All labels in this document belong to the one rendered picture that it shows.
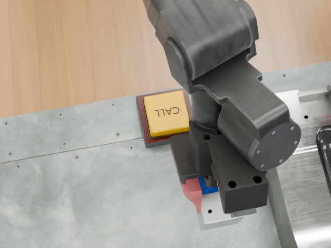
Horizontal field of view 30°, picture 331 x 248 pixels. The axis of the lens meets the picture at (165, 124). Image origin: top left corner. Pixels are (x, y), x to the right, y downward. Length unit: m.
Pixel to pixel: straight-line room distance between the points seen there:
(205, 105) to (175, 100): 0.31
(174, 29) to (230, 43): 0.05
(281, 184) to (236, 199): 0.26
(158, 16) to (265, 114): 0.13
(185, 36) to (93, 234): 0.43
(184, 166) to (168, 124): 0.24
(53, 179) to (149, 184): 0.14
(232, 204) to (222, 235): 0.31
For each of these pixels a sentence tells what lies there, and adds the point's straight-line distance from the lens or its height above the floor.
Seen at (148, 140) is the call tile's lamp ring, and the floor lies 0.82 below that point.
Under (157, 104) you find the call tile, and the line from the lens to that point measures 0.92.
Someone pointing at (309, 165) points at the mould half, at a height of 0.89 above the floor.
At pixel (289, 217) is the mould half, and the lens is 0.85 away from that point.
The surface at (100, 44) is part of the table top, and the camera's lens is 1.01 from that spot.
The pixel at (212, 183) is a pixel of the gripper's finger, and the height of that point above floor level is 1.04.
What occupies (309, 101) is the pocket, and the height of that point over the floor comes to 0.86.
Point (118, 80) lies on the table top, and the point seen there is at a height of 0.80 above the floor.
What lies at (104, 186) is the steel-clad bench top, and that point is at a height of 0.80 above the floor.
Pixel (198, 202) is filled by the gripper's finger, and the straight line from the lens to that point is 0.72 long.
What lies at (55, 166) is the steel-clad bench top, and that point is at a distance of 0.94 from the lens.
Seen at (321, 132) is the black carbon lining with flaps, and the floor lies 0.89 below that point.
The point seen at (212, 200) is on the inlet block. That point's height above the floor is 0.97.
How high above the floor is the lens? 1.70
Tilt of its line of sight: 71 degrees down
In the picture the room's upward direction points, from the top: 6 degrees clockwise
